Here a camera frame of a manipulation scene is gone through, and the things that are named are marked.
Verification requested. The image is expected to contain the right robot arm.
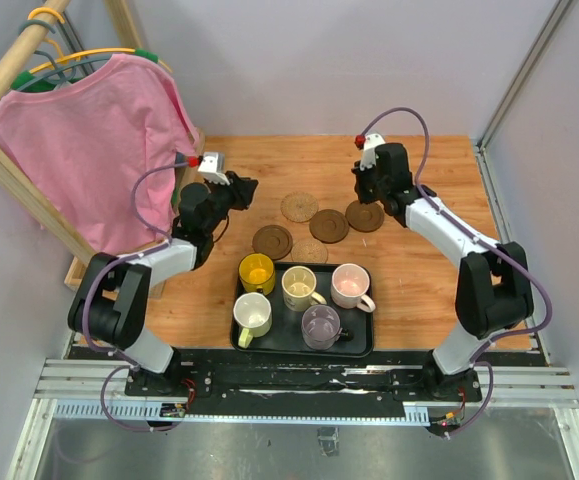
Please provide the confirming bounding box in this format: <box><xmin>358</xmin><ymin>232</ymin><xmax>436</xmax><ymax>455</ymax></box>
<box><xmin>352</xmin><ymin>134</ymin><xmax>534</xmax><ymax>400</ymax></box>

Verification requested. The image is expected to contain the woven rattan coaster back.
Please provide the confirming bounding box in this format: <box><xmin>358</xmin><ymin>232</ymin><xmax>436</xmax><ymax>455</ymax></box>
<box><xmin>280</xmin><ymin>192</ymin><xmax>319</xmax><ymax>223</ymax></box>

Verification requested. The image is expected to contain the wooden clothes rack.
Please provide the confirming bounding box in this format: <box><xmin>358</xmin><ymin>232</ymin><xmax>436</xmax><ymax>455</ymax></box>
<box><xmin>0</xmin><ymin>0</ymin><xmax>206</xmax><ymax>301</ymax></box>

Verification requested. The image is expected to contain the aluminium rail frame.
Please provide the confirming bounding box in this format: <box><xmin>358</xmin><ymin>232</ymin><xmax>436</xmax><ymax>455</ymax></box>
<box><xmin>7</xmin><ymin>349</ymin><xmax>579</xmax><ymax>479</ymax></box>

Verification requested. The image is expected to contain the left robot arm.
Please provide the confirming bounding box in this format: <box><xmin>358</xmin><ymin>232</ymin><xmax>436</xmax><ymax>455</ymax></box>
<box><xmin>67</xmin><ymin>171</ymin><xmax>258</xmax><ymax>396</ymax></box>

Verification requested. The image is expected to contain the pink t-shirt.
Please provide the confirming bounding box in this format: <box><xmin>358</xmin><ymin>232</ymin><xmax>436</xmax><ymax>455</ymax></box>
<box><xmin>0</xmin><ymin>54</ymin><xmax>198</xmax><ymax>254</ymax></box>

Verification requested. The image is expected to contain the yellow green hanger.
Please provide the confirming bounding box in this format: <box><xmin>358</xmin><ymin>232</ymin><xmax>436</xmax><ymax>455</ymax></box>
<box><xmin>29</xmin><ymin>1</ymin><xmax>173</xmax><ymax>74</ymax></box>

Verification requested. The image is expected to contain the purple cable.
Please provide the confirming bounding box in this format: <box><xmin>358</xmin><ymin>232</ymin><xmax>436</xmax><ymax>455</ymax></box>
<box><xmin>363</xmin><ymin>105</ymin><xmax>554</xmax><ymax>441</ymax></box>
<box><xmin>82</xmin><ymin>154</ymin><xmax>201</xmax><ymax>433</ymax></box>

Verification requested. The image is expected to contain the brown coaster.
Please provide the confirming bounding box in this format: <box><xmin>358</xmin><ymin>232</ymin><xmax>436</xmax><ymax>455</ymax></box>
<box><xmin>345</xmin><ymin>200</ymin><xmax>384</xmax><ymax>233</ymax></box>
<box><xmin>309</xmin><ymin>209</ymin><xmax>349</xmax><ymax>244</ymax></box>
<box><xmin>252</xmin><ymin>225</ymin><xmax>293</xmax><ymax>260</ymax></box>

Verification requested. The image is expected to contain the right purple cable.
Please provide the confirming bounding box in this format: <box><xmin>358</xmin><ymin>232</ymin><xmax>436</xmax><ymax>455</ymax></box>
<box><xmin>363</xmin><ymin>105</ymin><xmax>554</xmax><ymax>441</ymax></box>

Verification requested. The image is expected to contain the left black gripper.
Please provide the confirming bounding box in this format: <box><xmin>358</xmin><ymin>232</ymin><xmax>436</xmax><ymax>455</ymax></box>
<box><xmin>203</xmin><ymin>171</ymin><xmax>259</xmax><ymax>235</ymax></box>

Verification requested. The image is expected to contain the white mug yellow handle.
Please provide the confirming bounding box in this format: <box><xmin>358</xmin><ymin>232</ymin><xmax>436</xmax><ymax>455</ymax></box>
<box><xmin>233</xmin><ymin>292</ymin><xmax>272</xmax><ymax>348</ymax></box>

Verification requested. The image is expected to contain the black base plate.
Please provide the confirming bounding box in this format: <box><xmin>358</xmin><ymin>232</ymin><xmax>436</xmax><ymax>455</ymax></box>
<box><xmin>125</xmin><ymin>349</ymin><xmax>483</xmax><ymax>420</ymax></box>

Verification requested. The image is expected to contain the cream mug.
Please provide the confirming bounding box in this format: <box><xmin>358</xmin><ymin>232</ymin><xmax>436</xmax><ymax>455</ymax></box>
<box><xmin>281</xmin><ymin>266</ymin><xmax>327</xmax><ymax>312</ymax></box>

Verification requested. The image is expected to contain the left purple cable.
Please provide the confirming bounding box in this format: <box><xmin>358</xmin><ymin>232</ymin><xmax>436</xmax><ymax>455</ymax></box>
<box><xmin>82</xmin><ymin>154</ymin><xmax>201</xmax><ymax>433</ymax></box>

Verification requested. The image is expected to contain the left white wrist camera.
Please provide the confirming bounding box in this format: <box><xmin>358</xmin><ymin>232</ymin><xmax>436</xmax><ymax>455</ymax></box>
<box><xmin>198</xmin><ymin>152</ymin><xmax>230</xmax><ymax>185</ymax></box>

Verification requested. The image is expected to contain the purple mug black handle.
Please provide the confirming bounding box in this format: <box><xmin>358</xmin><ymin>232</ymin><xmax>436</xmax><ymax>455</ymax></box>
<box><xmin>301</xmin><ymin>305</ymin><xmax>354</xmax><ymax>351</ymax></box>

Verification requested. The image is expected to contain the black serving tray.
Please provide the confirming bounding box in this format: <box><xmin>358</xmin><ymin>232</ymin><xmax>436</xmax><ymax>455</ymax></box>
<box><xmin>230</xmin><ymin>262</ymin><xmax>374</xmax><ymax>358</ymax></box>

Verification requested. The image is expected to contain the aluminium corner post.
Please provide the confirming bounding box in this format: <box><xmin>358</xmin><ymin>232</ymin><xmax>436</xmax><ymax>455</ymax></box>
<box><xmin>480</xmin><ymin>0</ymin><xmax>578</xmax><ymax>147</ymax></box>

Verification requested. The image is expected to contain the pink mug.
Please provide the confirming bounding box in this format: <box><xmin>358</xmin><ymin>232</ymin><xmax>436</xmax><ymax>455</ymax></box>
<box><xmin>331</xmin><ymin>263</ymin><xmax>376</xmax><ymax>313</ymax></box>

